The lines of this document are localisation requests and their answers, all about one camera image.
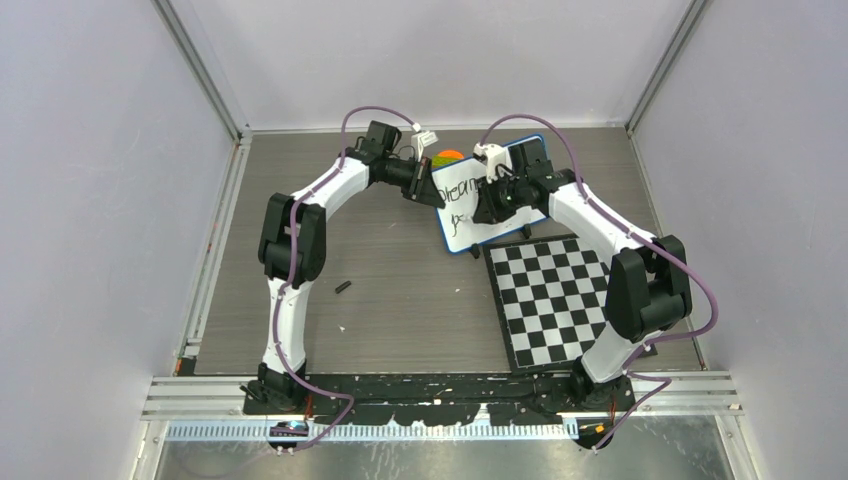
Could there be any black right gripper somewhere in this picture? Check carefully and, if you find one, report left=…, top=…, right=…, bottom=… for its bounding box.
left=476, top=170, right=528, bottom=225

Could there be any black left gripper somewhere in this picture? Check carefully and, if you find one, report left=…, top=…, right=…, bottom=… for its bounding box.
left=383, top=156, right=447, bottom=210

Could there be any blue framed whiteboard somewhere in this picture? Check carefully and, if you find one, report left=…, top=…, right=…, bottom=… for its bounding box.
left=433, top=157, right=546, bottom=254

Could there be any black marker cap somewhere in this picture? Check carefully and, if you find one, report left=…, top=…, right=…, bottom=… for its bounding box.
left=334, top=280, right=352, bottom=294

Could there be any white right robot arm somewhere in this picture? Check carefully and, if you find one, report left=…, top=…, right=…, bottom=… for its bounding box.
left=472, top=143, right=692, bottom=411

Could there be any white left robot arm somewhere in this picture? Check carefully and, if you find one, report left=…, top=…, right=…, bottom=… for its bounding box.
left=245, top=121, right=446, bottom=414

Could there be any orange green round object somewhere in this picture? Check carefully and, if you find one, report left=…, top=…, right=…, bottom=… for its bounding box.
left=432, top=150, right=465, bottom=168

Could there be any black white checkerboard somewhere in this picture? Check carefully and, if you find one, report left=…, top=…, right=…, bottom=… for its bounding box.
left=483, top=235, right=660, bottom=374

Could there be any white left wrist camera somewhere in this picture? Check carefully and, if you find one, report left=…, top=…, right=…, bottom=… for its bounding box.
left=410, top=130, right=438, bottom=162

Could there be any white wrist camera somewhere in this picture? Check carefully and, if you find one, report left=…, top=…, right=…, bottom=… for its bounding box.
left=473, top=143, right=514, bottom=184
left=410, top=130, right=438, bottom=162

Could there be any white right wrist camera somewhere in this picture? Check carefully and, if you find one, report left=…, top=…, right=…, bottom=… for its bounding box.
left=473, top=143, right=514, bottom=184

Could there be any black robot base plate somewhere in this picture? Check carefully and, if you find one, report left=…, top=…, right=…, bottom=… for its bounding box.
left=240, top=373, right=635, bottom=426

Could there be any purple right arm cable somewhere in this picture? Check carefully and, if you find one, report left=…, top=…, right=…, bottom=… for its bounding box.
left=478, top=113, right=720, bottom=453

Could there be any aluminium front frame rail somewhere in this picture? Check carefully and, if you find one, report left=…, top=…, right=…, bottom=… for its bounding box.
left=142, top=371, right=743, bottom=442

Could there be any aluminium right frame post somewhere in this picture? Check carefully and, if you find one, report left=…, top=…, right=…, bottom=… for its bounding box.
left=625, top=0, right=711, bottom=138

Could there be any aluminium frame post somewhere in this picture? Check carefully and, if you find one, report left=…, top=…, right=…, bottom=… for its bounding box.
left=625, top=0, right=711, bottom=138
left=151, top=0, right=247, bottom=144

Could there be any aluminium left frame post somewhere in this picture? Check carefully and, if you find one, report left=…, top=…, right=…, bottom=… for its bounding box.
left=151, top=0, right=247, bottom=144

